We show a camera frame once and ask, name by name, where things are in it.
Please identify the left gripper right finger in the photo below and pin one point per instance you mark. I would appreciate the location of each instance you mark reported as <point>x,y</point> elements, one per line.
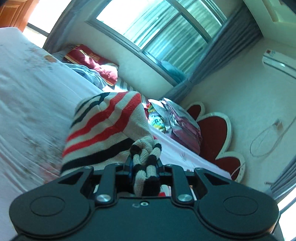
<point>179,181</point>

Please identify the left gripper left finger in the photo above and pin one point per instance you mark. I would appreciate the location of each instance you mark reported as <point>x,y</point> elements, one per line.
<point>113,179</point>

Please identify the striped knit sweater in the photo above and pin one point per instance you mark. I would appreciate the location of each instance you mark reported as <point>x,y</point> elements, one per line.
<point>111,128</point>

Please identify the red white headboard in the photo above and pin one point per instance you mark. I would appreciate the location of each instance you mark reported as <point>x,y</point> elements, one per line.
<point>216,131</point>

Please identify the stack of folded bedding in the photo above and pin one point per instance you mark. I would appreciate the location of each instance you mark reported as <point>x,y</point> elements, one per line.
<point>175,122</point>

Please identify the blue garment on bed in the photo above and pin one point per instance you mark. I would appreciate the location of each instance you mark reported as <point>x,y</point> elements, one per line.
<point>91,75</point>

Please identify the floral bed sheet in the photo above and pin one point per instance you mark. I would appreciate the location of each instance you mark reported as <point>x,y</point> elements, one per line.
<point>38,98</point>

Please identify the red pillow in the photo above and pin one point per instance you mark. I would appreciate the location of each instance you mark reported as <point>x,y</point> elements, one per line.
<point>83,55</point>

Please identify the blue-grey curtain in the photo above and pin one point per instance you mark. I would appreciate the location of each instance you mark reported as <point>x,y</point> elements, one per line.
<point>238,33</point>

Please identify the brown wooden door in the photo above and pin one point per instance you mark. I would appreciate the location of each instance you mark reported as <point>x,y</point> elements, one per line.
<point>16,13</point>

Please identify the window with teal frame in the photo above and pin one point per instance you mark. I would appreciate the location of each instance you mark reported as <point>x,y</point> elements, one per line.
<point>167,35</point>

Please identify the white wall air conditioner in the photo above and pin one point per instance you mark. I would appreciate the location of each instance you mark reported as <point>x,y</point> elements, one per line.
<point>279,62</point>

